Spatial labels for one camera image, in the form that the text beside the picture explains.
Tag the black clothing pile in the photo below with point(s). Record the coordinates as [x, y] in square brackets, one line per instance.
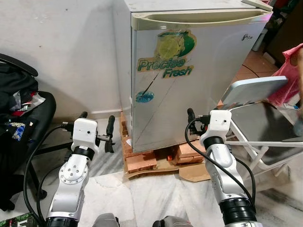
[14, 85]

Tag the person in pink shirt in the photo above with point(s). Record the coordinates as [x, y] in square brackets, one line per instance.
[286, 80]

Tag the brown cardboard sheet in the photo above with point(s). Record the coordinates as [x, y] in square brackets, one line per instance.
[194, 172]

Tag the black office chair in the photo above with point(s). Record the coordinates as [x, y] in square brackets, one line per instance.
[45, 113]

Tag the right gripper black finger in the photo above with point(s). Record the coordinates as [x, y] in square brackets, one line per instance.
[191, 116]

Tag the green Precise Fresh sticker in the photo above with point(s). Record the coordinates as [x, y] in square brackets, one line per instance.
[165, 64]

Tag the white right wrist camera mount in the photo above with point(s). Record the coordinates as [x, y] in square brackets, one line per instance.
[218, 125]

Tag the green printed package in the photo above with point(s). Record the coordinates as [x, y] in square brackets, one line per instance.
[12, 221]

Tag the white flat lid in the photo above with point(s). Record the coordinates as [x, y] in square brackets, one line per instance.
[258, 4]

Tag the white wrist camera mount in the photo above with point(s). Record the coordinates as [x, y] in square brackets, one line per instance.
[85, 132]
[218, 125]

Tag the black bag with blue print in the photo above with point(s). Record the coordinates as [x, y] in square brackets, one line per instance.
[16, 130]

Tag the pale grey flat board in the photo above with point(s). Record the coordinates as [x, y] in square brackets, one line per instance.
[253, 90]

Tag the small blue round sticker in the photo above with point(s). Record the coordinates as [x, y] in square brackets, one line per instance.
[144, 97]

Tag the white stool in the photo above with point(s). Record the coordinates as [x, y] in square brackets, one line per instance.
[259, 40]

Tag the grey robot left leg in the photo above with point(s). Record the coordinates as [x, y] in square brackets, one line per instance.
[106, 220]

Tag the orange brick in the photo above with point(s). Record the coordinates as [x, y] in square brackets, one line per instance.
[141, 163]
[126, 137]
[190, 153]

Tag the white folding chair grey seat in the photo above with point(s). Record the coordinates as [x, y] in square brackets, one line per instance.
[260, 123]

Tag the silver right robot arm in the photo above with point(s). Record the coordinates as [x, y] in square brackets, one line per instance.
[227, 179]

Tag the small silver fridge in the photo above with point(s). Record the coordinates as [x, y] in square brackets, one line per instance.
[189, 4]

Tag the small black floor object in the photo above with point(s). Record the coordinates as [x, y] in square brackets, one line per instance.
[109, 145]

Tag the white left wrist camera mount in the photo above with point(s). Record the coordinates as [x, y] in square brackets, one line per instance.
[85, 132]

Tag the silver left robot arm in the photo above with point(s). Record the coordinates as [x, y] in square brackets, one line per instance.
[72, 177]

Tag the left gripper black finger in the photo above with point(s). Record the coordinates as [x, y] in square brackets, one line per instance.
[84, 115]
[111, 125]

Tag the dark wooden cabinet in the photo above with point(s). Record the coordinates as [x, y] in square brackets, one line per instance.
[289, 28]

